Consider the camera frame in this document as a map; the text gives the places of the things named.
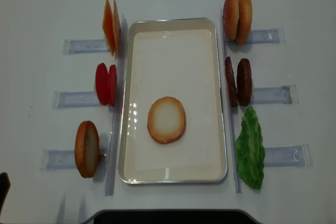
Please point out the bread slice on tray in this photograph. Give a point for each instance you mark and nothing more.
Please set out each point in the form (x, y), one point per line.
(166, 120)

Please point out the right tomato slice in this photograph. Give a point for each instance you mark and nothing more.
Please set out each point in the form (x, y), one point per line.
(111, 84)

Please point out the tomato slice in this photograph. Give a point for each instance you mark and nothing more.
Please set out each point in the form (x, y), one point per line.
(111, 84)
(101, 83)

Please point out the left meat patty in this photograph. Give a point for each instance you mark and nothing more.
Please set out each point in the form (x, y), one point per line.
(229, 74)

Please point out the meat patty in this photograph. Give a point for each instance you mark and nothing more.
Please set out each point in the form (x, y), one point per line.
(244, 82)
(229, 74)

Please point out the left tomato slice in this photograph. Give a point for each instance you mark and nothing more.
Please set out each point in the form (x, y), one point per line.
(101, 83)

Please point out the right meat patty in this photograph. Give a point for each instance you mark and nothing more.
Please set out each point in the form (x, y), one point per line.
(244, 82)

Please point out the right cheese slice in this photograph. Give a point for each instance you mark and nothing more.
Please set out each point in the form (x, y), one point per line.
(116, 27)

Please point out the cheese slice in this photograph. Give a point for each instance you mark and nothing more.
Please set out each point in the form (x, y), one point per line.
(116, 27)
(107, 26)

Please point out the standing bread slice left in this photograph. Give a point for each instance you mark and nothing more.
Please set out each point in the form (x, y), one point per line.
(87, 149)

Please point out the green lettuce leaf on rack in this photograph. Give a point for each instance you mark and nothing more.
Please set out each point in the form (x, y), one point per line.
(250, 150)

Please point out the left cheese slice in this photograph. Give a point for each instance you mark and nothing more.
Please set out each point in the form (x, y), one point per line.
(107, 26)

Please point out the white metal tray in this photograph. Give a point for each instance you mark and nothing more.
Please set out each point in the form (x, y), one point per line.
(173, 58)

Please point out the bun top slice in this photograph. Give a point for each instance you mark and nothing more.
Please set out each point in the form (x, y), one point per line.
(230, 18)

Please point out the bun slice right rack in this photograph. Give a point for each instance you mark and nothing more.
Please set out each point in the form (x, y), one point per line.
(244, 22)

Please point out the black base bottom edge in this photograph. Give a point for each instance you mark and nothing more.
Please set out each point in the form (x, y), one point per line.
(173, 216)

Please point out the dark object left edge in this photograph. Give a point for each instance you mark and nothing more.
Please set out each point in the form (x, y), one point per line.
(4, 188)

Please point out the clear left rack rail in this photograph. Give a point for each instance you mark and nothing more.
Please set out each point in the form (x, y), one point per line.
(117, 111)

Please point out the clear rack rail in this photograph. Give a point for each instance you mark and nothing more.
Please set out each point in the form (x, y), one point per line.
(117, 111)
(230, 112)

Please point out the clear right rack rail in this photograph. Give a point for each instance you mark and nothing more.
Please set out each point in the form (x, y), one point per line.
(230, 112)

